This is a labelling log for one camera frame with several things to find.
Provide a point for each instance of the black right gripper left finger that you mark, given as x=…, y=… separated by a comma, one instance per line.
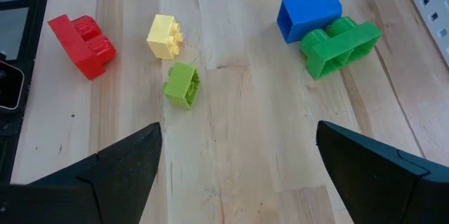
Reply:
x=87, y=192

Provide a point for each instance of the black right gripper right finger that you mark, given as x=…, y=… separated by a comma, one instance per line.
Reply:
x=386, y=189

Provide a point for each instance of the lime green toy block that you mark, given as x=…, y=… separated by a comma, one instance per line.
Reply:
x=180, y=85

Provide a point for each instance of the red stepped toy block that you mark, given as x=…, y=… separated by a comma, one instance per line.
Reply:
x=80, y=46

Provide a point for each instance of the small yellow toy block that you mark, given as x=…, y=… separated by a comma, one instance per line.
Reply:
x=163, y=36

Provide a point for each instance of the blue toy block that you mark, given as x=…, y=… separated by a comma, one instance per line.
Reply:
x=305, y=13

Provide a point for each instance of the white perforated bin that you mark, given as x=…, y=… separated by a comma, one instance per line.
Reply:
x=431, y=6

